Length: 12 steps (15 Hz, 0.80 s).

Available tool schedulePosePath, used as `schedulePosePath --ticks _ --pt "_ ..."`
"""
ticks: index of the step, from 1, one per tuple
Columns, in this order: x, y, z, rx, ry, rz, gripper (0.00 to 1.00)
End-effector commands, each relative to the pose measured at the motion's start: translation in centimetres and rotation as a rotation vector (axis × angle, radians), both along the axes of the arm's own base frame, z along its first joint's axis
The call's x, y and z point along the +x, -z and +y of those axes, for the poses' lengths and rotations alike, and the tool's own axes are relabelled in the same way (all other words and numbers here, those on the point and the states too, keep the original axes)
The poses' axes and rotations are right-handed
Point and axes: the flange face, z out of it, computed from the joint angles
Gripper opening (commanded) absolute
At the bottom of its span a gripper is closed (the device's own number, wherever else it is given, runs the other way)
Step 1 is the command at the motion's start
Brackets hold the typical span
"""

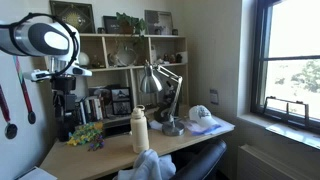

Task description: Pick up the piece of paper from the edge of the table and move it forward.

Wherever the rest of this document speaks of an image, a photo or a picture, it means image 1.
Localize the black metal window bracket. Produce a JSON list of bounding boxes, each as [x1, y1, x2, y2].
[[262, 96, 310, 128]]

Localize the medal with red ribbon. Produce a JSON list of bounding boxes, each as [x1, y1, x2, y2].
[[13, 56, 36, 124]]

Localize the potted green plant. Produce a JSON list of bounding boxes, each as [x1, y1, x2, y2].
[[116, 12, 147, 44]]

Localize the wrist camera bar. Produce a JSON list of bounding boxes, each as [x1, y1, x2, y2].
[[23, 67, 92, 82]]

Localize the black microscope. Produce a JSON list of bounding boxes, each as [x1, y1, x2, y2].
[[154, 81, 175, 123]]

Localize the framed picture top right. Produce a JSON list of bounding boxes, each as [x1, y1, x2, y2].
[[145, 10, 173, 35]]

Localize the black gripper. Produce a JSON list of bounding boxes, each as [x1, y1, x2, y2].
[[50, 76, 76, 142]]

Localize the small dark frame on shelf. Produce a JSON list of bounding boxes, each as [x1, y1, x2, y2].
[[103, 16, 120, 34]]

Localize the colourful fleece snuffle toy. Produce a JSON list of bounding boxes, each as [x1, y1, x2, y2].
[[67, 122, 104, 151]]

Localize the framed picture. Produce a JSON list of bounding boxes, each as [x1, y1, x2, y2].
[[49, 0, 95, 33], [145, 10, 173, 35]]

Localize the papers under cap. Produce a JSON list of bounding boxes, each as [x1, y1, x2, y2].
[[183, 115, 234, 136]]

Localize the silver desk lamp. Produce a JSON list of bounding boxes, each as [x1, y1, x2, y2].
[[140, 62, 185, 136]]

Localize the medal at left edge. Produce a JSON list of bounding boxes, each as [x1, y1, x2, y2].
[[0, 85, 18, 139]]

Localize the white baseball cap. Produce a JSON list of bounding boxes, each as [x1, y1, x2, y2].
[[189, 105, 220, 130]]

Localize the white cloth on chair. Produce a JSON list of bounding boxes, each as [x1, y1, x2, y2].
[[112, 149, 176, 180]]

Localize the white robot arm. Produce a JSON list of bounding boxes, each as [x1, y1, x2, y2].
[[0, 13, 82, 142]]

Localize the cream water bottle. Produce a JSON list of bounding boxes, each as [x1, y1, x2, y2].
[[130, 105, 149, 153]]

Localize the framed picture top left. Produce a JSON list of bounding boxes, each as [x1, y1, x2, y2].
[[49, 0, 95, 33]]

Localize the black office chair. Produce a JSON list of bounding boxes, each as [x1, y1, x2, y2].
[[170, 139, 227, 180]]

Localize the black photo frames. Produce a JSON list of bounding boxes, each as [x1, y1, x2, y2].
[[111, 87, 132, 115]]

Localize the row of books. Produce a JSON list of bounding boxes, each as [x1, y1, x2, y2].
[[74, 96, 104, 125]]

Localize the wooden shelf unit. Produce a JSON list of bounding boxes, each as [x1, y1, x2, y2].
[[44, 32, 190, 126]]

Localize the white paper sheet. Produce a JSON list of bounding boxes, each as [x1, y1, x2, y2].
[[15, 167, 57, 180]]

